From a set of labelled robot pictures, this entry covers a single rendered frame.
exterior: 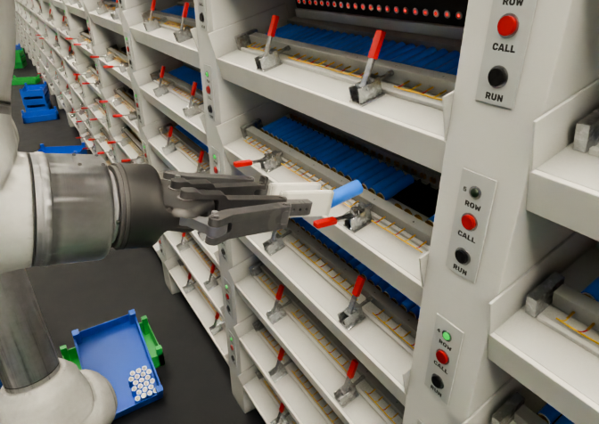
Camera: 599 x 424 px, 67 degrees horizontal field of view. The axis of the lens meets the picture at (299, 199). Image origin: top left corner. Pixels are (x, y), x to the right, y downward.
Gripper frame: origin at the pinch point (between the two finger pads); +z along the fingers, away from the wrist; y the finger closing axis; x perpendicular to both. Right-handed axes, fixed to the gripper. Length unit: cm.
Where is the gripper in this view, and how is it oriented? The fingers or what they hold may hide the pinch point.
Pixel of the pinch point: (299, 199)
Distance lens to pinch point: 50.3
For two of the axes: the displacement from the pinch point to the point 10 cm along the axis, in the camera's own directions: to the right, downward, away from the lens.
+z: 8.1, -0.3, 5.9
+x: -2.0, 9.2, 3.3
